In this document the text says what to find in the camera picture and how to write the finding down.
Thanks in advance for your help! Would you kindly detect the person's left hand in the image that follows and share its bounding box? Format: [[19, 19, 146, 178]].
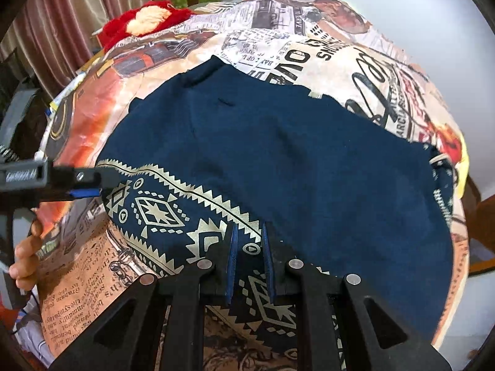
[[9, 216, 44, 291]]

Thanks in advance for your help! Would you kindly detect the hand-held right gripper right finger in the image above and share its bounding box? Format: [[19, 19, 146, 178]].
[[261, 223, 452, 371]]

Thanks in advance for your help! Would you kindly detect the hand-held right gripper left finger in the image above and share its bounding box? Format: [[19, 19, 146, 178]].
[[48, 223, 238, 371]]

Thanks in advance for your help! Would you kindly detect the striped curtain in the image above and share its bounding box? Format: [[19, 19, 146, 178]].
[[0, 0, 156, 98]]

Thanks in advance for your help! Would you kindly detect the navy patterned garment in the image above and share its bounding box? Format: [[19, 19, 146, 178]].
[[96, 57, 455, 371]]

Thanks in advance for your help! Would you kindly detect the white cloth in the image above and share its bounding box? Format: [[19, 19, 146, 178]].
[[16, 297, 53, 361]]

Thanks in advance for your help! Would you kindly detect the printed blanket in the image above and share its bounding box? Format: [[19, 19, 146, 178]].
[[37, 0, 471, 371]]

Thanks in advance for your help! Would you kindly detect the grey plastic object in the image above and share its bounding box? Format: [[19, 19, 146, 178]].
[[0, 88, 40, 156]]

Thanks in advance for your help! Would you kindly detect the red plush pillow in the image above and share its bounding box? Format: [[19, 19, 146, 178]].
[[96, 0, 195, 49]]

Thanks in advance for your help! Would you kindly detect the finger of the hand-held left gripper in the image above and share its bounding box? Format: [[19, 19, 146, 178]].
[[48, 165, 114, 189], [49, 187, 102, 202]]

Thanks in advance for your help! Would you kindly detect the wooden bedpost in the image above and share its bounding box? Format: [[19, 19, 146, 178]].
[[462, 178, 490, 277]]

